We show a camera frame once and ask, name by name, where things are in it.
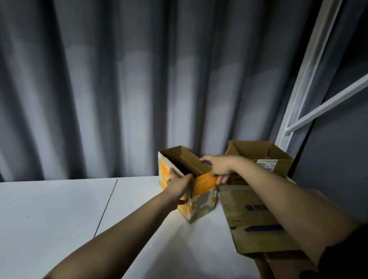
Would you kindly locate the person's left hand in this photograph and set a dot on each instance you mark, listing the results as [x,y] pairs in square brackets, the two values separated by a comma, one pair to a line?
[178,187]

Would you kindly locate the person's right hand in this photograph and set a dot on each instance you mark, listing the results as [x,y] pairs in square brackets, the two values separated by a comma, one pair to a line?
[221,165]

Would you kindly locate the orange and white carton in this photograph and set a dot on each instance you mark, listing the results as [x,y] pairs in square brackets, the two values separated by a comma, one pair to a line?
[198,198]

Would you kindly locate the printed brown cardboard box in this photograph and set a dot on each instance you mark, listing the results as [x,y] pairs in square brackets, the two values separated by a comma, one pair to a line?
[261,155]

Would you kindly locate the small brown labelled carton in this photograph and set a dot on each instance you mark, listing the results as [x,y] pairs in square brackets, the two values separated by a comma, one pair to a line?
[253,221]

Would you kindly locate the pile of cardboard boxes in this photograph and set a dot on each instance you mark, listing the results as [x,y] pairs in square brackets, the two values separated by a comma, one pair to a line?
[282,264]

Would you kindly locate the person's right forearm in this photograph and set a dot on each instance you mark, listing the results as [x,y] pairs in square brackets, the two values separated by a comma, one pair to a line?
[293,201]

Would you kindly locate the person's left forearm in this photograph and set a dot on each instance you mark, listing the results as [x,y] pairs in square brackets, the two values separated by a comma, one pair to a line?
[115,241]

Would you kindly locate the white metal shelf rack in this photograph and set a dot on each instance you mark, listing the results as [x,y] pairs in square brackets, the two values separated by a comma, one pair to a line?
[313,75]

